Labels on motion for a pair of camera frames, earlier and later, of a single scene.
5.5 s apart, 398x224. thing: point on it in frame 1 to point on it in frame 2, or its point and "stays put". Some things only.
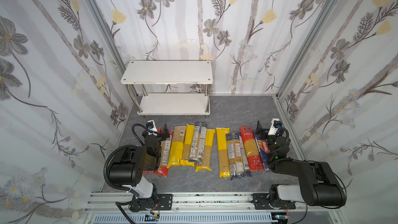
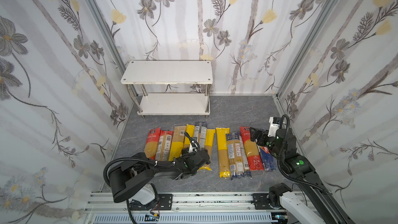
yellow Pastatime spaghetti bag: x=187 y=148 stays put
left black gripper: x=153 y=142 to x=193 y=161
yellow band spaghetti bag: x=177 y=147 stays put
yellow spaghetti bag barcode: x=208 y=151 stays put
